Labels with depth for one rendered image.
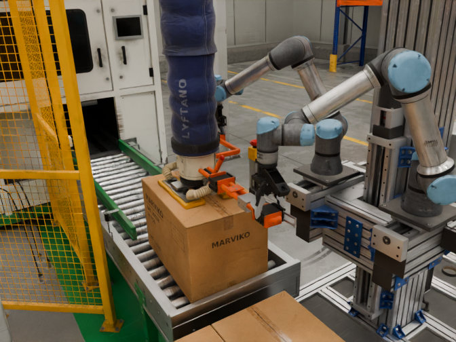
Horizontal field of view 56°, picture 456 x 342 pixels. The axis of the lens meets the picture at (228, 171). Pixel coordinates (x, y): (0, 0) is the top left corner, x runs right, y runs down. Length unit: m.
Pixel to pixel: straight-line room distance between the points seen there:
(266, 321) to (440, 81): 1.21
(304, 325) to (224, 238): 0.49
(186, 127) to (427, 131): 0.97
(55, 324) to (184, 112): 1.65
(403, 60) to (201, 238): 1.03
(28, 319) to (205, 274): 1.45
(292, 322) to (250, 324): 0.18
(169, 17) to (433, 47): 1.01
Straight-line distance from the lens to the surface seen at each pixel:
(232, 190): 1.73
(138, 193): 3.14
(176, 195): 2.01
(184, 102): 1.87
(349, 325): 2.46
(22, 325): 3.04
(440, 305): 2.73
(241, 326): 1.90
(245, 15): 12.62
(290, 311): 1.98
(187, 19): 1.80
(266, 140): 1.44
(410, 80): 1.42
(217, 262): 1.93
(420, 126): 1.50
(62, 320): 2.97
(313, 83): 2.10
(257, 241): 2.00
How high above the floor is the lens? 1.83
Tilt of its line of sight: 23 degrees down
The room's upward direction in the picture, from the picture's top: 2 degrees counter-clockwise
